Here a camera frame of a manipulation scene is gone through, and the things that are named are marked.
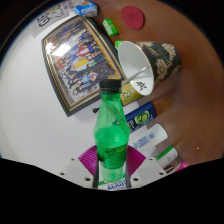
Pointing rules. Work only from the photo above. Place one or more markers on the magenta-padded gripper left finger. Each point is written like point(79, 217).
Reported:
point(76, 171)

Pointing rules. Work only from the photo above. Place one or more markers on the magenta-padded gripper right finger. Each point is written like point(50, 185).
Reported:
point(148, 170)

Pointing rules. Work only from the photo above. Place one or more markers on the green plastic drink bottle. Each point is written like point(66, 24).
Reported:
point(111, 140)

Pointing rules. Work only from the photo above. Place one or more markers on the white bottle with blue cap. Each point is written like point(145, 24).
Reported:
point(150, 136)

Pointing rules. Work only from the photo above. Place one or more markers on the pink and white tall box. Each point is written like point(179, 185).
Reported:
point(182, 165)

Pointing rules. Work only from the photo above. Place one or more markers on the blue pump bottle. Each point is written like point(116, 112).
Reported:
point(141, 116)

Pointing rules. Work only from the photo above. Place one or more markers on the white stir stick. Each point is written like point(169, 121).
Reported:
point(136, 75)

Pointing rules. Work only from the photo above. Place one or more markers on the framed group picture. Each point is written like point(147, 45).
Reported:
point(80, 63)

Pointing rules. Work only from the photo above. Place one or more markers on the dark floral paper cup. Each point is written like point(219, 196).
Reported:
point(163, 60)

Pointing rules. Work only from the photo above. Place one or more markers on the flat round red coaster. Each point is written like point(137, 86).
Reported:
point(132, 17)

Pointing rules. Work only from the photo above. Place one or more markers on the blue tissue pack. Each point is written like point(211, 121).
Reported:
point(86, 9)

